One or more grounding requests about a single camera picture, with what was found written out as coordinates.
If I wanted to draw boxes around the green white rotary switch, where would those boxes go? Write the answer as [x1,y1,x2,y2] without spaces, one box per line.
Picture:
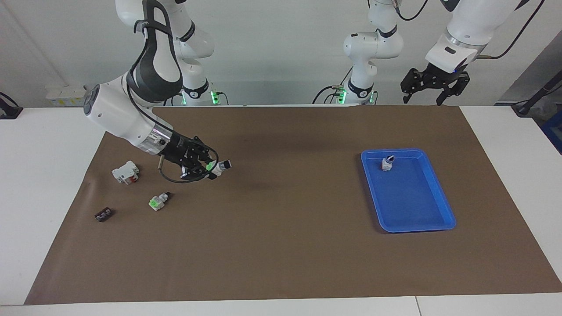
[206,160,232,177]

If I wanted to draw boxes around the blue plastic tray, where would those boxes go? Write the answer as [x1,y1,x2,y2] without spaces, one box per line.
[360,148,457,233]

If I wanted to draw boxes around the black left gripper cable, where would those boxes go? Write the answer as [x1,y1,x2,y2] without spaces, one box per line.
[476,0,546,60]

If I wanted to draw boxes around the white boxes by wall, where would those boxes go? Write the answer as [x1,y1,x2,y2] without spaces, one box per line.
[45,86,88,107]

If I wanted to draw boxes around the black clamp mount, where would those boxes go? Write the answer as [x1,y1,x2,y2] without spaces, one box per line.
[0,92,23,120]

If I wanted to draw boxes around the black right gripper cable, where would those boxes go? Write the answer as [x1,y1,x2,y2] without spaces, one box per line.
[125,72,219,184]

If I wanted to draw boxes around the black shoulder cable loop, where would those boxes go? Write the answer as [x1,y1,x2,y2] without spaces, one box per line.
[393,0,433,22]

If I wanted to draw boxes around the black stand with pole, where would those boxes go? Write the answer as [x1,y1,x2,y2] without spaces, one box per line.
[512,70,562,117]

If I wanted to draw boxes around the white red switch block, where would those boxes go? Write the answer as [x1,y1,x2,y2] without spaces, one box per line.
[112,161,141,185]

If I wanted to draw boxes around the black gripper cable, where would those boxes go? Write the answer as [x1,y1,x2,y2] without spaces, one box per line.
[476,0,546,60]
[125,72,219,184]

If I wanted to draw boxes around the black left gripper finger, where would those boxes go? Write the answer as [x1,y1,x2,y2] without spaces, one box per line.
[400,68,425,104]
[436,74,471,106]

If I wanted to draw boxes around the green white push button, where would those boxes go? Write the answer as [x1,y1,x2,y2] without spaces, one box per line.
[148,192,171,212]

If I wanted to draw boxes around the black base cables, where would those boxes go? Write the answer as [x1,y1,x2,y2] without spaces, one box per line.
[313,66,354,105]

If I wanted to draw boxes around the blue crate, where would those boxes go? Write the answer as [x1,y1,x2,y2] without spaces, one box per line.
[540,110,562,154]

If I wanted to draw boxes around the brown paper table mat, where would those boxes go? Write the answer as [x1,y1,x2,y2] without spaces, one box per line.
[24,104,562,305]

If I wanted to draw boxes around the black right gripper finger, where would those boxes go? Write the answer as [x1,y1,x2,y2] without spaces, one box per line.
[193,137,216,169]
[181,162,218,180]

